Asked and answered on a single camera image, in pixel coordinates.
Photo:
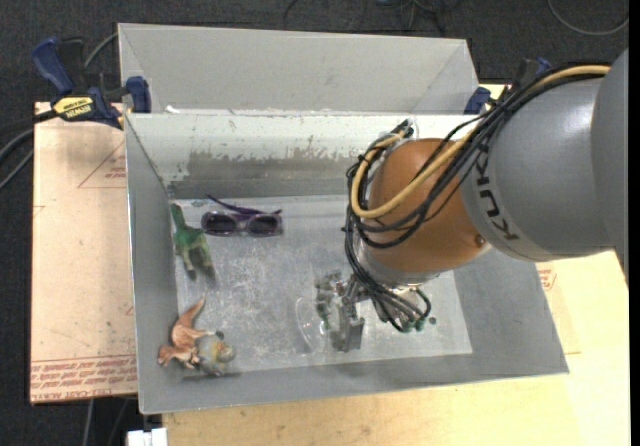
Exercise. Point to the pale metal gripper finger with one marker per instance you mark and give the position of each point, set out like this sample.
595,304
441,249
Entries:
350,336
328,301

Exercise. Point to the green toy dinosaur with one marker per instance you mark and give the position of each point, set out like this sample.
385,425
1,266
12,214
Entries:
191,244

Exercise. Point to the brown cardboard board, red print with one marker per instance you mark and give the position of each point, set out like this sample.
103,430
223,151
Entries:
80,244

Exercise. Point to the orange toy dinosaur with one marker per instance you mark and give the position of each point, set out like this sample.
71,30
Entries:
182,336

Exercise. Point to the purple sunglasses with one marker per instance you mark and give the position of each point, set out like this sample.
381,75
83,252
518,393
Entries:
260,224

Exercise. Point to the grey-blue toy fish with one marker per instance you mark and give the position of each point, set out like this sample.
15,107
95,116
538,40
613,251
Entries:
216,353

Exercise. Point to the clear glass cup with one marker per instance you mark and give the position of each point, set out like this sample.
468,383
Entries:
306,324

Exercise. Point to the grey metal bin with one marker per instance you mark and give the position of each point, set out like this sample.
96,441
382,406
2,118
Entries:
250,74

